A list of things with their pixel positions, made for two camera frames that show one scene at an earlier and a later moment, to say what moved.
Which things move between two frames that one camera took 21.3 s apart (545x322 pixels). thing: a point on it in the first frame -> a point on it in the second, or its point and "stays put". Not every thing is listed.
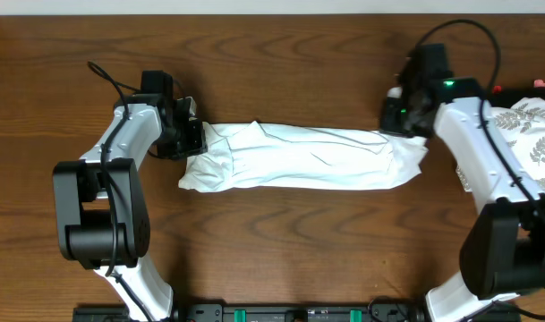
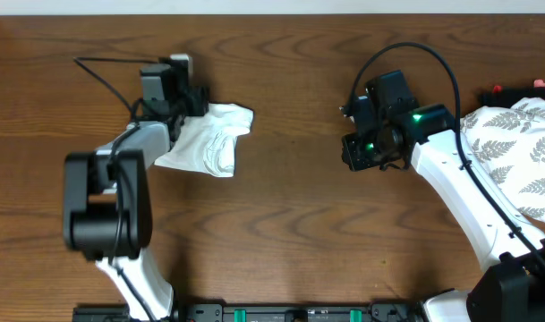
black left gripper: [194, 144] -> [196, 98]
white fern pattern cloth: [530, 129] stays put
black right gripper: [389, 122] -> [355, 161]
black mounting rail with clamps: [306, 312] stays put
